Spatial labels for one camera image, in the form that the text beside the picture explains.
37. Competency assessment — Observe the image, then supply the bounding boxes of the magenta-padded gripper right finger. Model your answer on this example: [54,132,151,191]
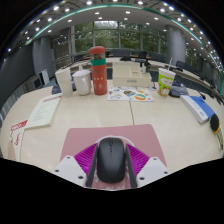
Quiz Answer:
[124,143,171,189]

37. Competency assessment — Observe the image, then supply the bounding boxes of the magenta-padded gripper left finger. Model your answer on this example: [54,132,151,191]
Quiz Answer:
[53,143,100,188]

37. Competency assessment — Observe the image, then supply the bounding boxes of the black computer mouse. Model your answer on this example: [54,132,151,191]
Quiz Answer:
[96,137,127,184]

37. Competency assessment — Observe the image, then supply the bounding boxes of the pink printed mouse pad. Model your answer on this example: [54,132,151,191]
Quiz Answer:
[59,124,168,189]

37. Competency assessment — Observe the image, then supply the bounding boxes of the white printed booklet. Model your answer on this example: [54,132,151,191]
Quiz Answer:
[24,93,63,130]

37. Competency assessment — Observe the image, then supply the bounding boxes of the colourful sticker sheet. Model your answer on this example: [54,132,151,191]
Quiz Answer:
[106,86,155,102]

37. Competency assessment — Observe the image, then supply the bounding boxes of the red white magazine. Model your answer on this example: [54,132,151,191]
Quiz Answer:
[8,119,29,161]

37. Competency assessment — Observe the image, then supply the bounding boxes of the black swivel office chair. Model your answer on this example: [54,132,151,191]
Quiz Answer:
[51,83,63,95]

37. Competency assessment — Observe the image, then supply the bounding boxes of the white lidded mug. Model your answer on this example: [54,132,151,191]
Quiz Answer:
[71,69,93,97]

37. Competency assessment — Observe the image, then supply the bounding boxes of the white paper cup stack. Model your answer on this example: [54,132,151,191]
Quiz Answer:
[54,67,74,98]

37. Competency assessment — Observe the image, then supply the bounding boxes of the cream desk organizer tray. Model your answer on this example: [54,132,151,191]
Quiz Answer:
[112,61,153,89]

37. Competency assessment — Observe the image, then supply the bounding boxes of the dark grey pouch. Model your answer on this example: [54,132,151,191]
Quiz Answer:
[168,82,190,98]

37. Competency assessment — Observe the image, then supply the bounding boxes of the green white paper cup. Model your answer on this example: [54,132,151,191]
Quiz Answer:
[157,58,177,98]

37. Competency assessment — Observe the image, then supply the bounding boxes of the red green-banded drink bottle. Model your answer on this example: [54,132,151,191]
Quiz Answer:
[89,45,108,96]

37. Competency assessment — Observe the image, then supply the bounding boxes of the black yellow microphone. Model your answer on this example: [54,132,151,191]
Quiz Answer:
[209,113,224,151]

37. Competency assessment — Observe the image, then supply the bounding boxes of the white standing appliance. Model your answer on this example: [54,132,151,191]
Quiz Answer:
[39,68,51,86]

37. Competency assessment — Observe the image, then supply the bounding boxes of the long curved conference desk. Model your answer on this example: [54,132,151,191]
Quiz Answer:
[66,56,221,101]

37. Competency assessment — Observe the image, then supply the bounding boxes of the dark office chairs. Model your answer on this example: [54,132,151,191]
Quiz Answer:
[106,49,168,68]

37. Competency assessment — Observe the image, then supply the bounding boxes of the round ceiling lights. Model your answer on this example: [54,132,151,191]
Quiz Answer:
[6,0,224,71]

